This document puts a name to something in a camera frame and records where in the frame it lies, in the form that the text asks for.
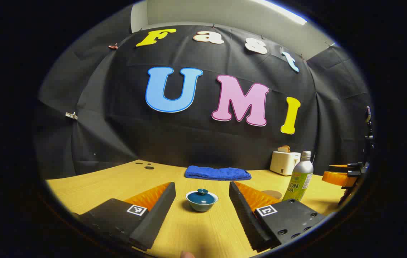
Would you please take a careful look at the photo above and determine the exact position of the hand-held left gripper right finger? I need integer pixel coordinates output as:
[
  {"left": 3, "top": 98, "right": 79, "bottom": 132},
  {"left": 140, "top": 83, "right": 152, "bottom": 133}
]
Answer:
[{"left": 229, "top": 181, "right": 327, "bottom": 253}]

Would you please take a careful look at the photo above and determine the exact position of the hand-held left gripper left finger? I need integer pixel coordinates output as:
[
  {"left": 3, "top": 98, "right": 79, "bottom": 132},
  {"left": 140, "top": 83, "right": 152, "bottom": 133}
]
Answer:
[{"left": 71, "top": 182, "right": 176, "bottom": 251}]

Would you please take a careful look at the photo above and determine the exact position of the silver water bottle green label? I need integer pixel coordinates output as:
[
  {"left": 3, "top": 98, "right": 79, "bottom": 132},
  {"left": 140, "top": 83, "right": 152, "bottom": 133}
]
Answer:
[{"left": 282, "top": 151, "right": 314, "bottom": 202}]

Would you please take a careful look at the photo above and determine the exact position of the teal teacup lid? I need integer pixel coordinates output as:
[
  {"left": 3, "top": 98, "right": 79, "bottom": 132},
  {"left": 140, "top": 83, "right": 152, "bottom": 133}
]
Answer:
[{"left": 188, "top": 188, "right": 216, "bottom": 205}]

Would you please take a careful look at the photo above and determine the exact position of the blue folded towel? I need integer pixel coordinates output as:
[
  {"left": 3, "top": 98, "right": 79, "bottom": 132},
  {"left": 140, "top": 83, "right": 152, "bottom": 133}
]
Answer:
[{"left": 185, "top": 165, "right": 252, "bottom": 181}]

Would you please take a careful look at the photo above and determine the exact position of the white toaster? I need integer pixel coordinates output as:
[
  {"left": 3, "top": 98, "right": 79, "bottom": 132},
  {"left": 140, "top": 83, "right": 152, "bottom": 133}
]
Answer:
[{"left": 270, "top": 150, "right": 301, "bottom": 176}]

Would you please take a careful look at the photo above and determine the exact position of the black backdrop cloth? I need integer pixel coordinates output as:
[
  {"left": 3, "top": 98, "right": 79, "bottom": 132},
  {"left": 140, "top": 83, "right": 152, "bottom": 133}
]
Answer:
[{"left": 35, "top": 24, "right": 373, "bottom": 180}]

